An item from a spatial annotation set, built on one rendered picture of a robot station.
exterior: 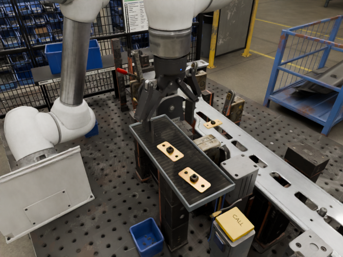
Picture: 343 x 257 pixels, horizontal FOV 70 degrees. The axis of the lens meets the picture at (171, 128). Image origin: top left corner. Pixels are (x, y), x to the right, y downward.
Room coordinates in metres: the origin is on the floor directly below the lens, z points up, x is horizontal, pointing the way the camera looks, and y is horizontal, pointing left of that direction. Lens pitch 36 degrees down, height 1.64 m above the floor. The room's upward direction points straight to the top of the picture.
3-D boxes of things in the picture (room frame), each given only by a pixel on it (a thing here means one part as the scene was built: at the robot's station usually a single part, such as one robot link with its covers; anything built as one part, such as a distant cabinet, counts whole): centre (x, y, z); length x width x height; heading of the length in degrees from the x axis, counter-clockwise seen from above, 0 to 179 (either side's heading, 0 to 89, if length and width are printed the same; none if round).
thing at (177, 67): (0.54, 0.00, 1.41); 0.08 x 0.07 x 0.09; 129
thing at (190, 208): (0.54, -0.01, 1.16); 0.37 x 0.14 x 0.02; 30
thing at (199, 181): (0.43, -0.06, 1.17); 0.08 x 0.04 x 0.01; 42
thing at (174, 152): (0.54, 0.00, 1.17); 0.08 x 0.04 x 0.01; 39
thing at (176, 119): (0.89, 0.04, 0.94); 0.18 x 0.13 x 0.49; 30
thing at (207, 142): (0.68, -0.13, 0.89); 0.13 x 0.11 x 0.38; 120
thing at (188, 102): (0.58, -0.05, 1.27); 0.03 x 0.01 x 0.07; 39
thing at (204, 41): (4.58, -0.72, 0.36); 0.50 x 0.50 x 0.73
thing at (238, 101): (1.04, -0.31, 0.87); 0.12 x 0.09 x 0.35; 120
